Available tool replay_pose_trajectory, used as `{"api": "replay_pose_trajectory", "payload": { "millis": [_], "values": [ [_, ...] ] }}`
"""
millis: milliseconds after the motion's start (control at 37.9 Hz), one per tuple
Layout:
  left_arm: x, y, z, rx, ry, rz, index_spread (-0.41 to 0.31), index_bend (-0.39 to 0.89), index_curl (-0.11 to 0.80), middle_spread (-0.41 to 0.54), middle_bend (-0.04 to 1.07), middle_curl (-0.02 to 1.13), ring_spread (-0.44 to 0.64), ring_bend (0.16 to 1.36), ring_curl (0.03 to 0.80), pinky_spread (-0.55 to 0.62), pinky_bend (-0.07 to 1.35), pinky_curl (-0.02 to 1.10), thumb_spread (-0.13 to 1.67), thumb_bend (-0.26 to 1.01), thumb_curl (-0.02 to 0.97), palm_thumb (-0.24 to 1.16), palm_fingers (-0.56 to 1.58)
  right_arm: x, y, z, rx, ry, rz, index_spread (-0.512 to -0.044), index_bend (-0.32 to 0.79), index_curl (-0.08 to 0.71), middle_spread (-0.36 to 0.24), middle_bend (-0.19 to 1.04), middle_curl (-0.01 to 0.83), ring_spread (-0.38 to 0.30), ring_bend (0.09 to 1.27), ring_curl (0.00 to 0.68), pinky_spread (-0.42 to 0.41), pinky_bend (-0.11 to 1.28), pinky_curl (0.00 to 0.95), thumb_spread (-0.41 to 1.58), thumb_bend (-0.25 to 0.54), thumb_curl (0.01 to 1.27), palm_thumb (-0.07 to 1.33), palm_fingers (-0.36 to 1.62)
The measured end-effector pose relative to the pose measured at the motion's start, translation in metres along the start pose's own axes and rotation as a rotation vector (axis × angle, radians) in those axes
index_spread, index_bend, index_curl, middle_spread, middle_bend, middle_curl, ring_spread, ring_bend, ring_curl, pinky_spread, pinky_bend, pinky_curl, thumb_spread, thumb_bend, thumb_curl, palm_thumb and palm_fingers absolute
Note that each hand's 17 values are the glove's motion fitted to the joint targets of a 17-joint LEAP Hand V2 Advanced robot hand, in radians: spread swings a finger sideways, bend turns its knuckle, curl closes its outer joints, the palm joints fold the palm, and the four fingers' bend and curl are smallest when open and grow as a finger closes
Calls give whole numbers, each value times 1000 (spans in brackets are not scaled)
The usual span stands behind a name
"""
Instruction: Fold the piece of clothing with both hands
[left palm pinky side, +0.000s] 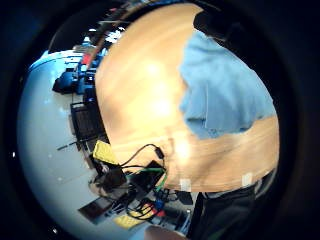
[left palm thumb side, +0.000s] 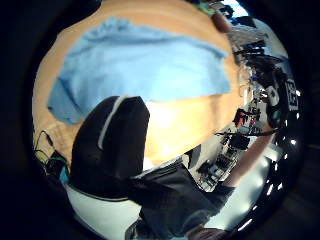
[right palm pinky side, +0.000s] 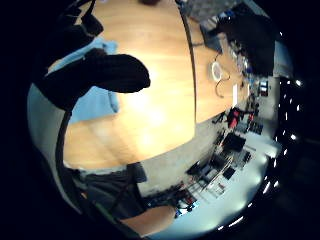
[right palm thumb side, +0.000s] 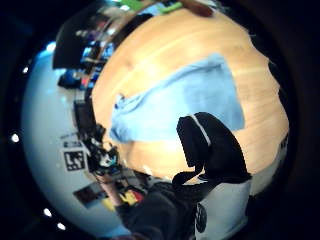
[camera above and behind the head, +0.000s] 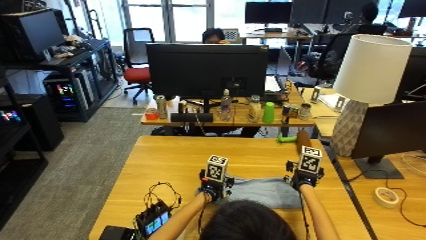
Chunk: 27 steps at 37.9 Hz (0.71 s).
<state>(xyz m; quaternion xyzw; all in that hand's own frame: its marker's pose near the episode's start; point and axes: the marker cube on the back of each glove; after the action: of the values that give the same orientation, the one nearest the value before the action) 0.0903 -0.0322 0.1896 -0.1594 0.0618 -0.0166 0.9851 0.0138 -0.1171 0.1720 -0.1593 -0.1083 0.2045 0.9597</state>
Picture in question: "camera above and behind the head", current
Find black background monitor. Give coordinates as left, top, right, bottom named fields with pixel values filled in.
left=397, top=0, right=426, bottom=19
left=244, top=1, right=295, bottom=25

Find small red cup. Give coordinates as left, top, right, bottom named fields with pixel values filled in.
left=144, top=108, right=160, bottom=121

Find glass jar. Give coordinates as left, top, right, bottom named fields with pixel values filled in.
left=297, top=102, right=313, bottom=121

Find tangle of thin black wires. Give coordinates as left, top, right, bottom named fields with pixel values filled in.
left=143, top=181, right=184, bottom=214

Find person's right hand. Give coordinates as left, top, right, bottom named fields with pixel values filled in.
left=284, top=160, right=327, bottom=192

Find white tape roll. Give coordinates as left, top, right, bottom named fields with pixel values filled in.
left=373, top=186, right=401, bottom=210

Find white table lamp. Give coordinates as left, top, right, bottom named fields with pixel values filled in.
left=329, top=33, right=415, bottom=158

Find black monitor with square stand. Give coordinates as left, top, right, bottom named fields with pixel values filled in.
left=351, top=101, right=426, bottom=180

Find large black monitor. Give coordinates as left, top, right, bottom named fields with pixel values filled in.
left=146, top=42, right=271, bottom=123

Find computer tower with coloured lights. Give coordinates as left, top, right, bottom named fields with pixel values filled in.
left=43, top=71, right=98, bottom=116

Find small silver stand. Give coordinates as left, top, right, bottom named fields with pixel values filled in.
left=309, top=86, right=324, bottom=105

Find red office chair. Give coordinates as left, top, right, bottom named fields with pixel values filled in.
left=122, top=27, right=158, bottom=106

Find black shelf unit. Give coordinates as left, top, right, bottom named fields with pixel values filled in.
left=0, top=37, right=122, bottom=123

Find thin dark cable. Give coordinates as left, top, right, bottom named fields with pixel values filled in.
left=384, top=179, right=426, bottom=229

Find green handle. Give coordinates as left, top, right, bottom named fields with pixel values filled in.
left=276, top=134, right=300, bottom=144

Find black box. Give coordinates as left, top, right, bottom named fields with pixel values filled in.
left=98, top=225, right=139, bottom=240

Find black monitor on shelf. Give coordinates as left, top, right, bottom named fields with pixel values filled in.
left=0, top=7, right=70, bottom=63

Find green cup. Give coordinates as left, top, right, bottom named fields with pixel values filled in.
left=262, top=101, right=278, bottom=125

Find white mug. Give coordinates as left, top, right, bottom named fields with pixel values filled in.
left=167, top=96, right=182, bottom=115

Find person's left hand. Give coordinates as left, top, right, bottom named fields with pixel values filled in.
left=199, top=168, right=236, bottom=202

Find printed marker board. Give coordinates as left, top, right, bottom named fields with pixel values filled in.
left=222, top=28, right=242, bottom=43

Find glass bottle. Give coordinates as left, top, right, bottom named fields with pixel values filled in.
left=247, top=94, right=264, bottom=124

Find white cable loop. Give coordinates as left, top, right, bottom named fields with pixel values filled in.
left=401, top=151, right=426, bottom=178

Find small device with lit screen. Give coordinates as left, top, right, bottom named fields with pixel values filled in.
left=135, top=199, right=174, bottom=240

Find plush toys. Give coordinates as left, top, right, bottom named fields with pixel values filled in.
left=50, top=34, right=87, bottom=60

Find clear water bottle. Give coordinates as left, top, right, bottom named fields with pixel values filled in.
left=218, top=88, right=235, bottom=122

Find grey-blue cloth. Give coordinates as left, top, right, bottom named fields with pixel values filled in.
left=196, top=175, right=304, bottom=210

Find black office chair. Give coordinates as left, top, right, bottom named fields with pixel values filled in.
left=308, top=32, right=357, bottom=82

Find black metal rack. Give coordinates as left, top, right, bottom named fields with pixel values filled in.
left=0, top=66, right=51, bottom=229

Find white marker cube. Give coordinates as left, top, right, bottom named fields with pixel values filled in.
left=297, top=145, right=324, bottom=175
left=204, top=154, right=231, bottom=184

